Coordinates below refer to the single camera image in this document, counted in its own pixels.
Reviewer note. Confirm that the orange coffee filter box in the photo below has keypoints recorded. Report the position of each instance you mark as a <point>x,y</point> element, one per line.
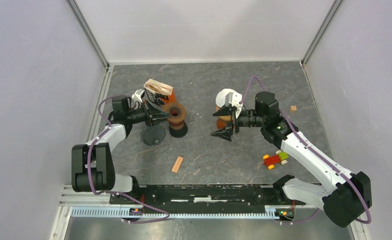
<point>159,93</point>

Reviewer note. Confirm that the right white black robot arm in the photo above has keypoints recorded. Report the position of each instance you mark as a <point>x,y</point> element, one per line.
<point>344,196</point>

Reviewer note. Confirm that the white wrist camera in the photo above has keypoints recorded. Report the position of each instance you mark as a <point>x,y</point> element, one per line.
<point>234,99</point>
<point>138,96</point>

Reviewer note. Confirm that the red green toy car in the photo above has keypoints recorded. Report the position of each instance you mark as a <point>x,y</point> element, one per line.
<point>280,157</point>

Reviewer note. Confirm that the long wooden block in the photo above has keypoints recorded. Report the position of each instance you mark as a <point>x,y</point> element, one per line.
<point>177,164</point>

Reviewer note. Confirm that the amber glass carafe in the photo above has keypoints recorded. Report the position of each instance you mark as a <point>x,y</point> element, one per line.
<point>221,123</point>

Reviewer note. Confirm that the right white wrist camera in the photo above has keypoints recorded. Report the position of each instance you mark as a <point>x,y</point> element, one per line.
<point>234,99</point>

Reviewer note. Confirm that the small wooden cube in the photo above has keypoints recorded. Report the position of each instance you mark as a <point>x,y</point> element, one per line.
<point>293,109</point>

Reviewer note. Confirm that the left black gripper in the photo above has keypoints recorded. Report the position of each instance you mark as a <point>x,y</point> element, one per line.
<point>149,111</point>

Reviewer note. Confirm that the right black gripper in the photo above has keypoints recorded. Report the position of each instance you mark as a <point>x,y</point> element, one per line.
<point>227,133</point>

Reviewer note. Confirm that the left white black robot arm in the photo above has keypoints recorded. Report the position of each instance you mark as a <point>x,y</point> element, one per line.
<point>92,167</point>

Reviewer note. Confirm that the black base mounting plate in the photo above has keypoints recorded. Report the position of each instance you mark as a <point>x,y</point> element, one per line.
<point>203,199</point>

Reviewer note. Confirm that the dark red cup carafe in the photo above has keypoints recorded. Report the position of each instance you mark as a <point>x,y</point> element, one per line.
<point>178,130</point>

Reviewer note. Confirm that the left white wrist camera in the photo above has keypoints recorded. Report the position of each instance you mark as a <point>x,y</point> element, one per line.
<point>138,96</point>

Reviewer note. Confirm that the dark smoky glass dripper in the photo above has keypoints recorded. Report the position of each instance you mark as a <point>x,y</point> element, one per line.
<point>153,135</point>

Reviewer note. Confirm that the white slotted cable duct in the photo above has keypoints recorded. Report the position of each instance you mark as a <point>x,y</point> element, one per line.
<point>129,213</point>

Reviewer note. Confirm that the white paper coffee filter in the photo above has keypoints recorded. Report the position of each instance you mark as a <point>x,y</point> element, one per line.
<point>221,96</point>

